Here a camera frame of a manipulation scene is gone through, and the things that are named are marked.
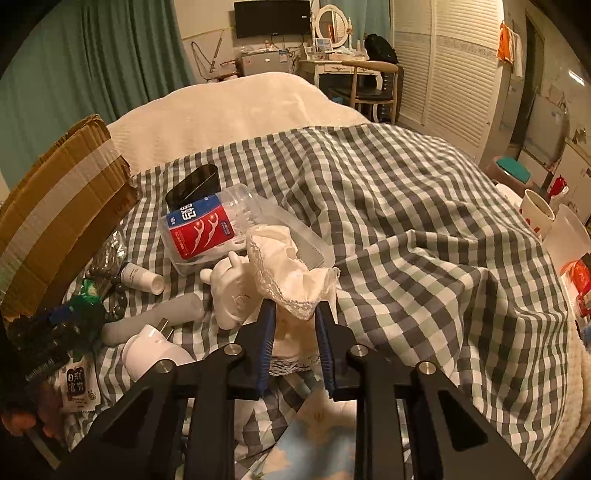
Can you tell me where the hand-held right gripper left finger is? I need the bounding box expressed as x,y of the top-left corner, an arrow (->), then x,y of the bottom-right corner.
51,299 -> 278,480

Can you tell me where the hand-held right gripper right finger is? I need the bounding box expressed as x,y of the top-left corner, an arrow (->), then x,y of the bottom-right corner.
315,301 -> 536,480

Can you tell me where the white lace cloth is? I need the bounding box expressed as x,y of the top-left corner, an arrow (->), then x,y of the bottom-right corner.
246,224 -> 341,376

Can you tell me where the person's left hand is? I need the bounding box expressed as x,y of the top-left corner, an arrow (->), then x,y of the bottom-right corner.
0,383 -> 63,439

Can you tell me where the white sachet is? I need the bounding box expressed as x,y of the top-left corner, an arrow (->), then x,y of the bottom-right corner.
60,355 -> 100,414

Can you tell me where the white figurine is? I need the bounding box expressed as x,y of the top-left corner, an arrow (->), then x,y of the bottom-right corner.
199,251 -> 264,330

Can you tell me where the green packet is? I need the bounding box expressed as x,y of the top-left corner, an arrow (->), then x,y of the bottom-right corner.
69,277 -> 107,324

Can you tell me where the blue patterned packet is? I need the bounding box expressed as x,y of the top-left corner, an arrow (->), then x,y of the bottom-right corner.
259,388 -> 358,480

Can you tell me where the grey tube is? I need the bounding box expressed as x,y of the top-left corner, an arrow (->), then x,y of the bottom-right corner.
100,294 -> 205,347

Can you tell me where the white plug adapter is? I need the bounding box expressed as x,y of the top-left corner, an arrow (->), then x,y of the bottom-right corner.
122,323 -> 195,384

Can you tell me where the clear plastic container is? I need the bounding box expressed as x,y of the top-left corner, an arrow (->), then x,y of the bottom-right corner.
171,203 -> 336,278

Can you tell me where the clear plastic bag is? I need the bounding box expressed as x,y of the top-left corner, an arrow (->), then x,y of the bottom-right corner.
90,226 -> 127,278

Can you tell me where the small white bottle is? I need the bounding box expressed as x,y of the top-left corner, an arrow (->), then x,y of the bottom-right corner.
119,262 -> 165,296

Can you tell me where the clear jar with red label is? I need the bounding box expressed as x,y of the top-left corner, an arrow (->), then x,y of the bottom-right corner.
159,183 -> 266,271

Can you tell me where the brown cardboard box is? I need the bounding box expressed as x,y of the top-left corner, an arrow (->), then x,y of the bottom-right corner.
0,114 -> 140,319

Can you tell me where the checkered blanket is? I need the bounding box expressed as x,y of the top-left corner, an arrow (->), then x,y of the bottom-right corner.
60,124 -> 580,480

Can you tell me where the black case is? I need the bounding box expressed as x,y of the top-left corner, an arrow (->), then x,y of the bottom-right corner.
165,164 -> 223,208

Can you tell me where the paper cup with red dots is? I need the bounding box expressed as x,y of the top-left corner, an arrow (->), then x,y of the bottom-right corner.
519,189 -> 555,241

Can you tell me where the bin with teal lid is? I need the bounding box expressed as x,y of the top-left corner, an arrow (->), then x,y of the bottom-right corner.
489,156 -> 532,190

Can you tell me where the wooden chair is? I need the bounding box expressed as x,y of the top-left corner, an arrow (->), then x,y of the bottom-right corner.
330,60 -> 400,124

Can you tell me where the orange packet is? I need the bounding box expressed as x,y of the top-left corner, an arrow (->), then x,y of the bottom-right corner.
561,261 -> 591,319

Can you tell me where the white plastic jug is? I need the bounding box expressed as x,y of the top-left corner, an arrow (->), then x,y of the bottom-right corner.
545,203 -> 591,278

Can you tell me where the red packet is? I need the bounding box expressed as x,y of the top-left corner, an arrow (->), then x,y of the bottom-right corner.
547,174 -> 571,199

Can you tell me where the white dressing table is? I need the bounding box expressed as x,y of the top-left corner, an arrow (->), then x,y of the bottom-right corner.
295,46 -> 399,93

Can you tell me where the green curtain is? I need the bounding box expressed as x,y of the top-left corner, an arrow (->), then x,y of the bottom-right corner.
358,0 -> 392,44
0,0 -> 197,190

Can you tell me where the black bag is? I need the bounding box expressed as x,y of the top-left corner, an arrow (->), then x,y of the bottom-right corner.
364,33 -> 399,65

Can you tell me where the white louvred wardrobe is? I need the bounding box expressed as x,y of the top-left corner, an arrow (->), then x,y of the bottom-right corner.
390,0 -> 506,160

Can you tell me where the white washing machine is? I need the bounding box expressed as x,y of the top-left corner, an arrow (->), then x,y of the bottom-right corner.
519,92 -> 571,171

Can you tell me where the oval white mirror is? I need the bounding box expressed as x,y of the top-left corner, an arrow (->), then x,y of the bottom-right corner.
315,4 -> 354,47

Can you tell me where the orange towel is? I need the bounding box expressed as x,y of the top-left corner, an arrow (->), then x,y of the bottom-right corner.
496,22 -> 518,63

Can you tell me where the dark bead bracelet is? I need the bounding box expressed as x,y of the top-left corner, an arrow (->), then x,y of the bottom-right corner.
85,263 -> 130,324

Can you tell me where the wall television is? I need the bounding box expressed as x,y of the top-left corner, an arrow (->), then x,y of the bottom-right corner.
233,0 -> 311,40

